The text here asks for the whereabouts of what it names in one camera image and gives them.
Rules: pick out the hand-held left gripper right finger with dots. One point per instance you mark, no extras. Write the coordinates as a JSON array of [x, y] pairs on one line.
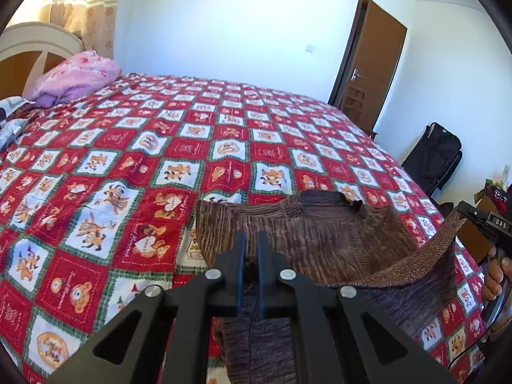
[[262, 280]]

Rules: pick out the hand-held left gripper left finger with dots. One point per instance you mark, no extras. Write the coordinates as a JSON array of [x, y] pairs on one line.
[[240, 272]]

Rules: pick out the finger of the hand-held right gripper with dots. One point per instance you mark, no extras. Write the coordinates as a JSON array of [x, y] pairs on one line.
[[486, 222]]

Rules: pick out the brown knit sweater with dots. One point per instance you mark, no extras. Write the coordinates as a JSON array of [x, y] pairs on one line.
[[320, 240]]

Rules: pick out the pile of clothes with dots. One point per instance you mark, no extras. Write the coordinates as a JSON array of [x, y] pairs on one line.
[[498, 194]]

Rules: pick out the person's right hand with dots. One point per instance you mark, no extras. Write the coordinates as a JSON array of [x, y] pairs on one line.
[[496, 280]]

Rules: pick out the black bag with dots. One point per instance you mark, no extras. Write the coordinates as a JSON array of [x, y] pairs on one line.
[[447, 209]]

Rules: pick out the black folding chair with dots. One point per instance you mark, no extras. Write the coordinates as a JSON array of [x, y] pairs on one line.
[[434, 152]]

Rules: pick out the red checkered printed blanket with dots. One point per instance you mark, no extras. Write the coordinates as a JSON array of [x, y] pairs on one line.
[[120, 148]]

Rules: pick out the brown wooden door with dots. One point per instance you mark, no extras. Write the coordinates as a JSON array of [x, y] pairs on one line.
[[380, 56]]

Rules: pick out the pink pillow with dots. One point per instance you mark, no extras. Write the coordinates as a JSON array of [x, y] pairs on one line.
[[76, 76]]

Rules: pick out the grey printed pillow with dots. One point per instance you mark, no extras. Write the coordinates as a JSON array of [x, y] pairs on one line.
[[10, 132]]

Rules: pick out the beige patterned curtain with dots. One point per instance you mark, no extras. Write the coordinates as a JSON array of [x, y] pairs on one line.
[[96, 20]]

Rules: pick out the white and wooden headboard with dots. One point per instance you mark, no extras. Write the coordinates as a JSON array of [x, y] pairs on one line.
[[16, 68]]

